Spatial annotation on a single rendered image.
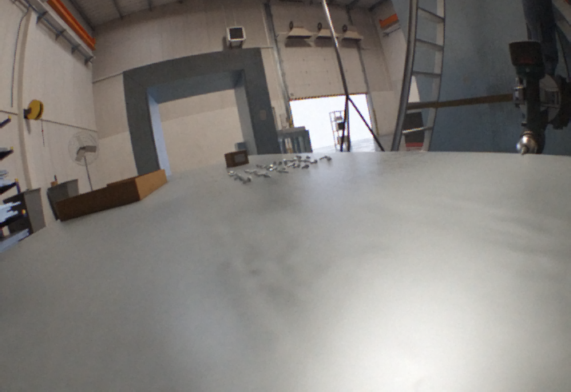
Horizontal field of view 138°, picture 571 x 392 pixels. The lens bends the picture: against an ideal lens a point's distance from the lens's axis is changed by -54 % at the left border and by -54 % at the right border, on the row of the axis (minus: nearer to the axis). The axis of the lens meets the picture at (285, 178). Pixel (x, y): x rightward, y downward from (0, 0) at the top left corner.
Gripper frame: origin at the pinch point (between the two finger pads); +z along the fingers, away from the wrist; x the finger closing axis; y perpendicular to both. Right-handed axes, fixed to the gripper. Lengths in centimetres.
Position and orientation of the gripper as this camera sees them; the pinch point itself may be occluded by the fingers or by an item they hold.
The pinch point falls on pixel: (532, 94)
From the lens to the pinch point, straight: 59.9
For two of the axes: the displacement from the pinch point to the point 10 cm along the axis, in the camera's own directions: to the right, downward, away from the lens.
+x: 4.1, 2.0, -8.9
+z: -9.0, 2.4, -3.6
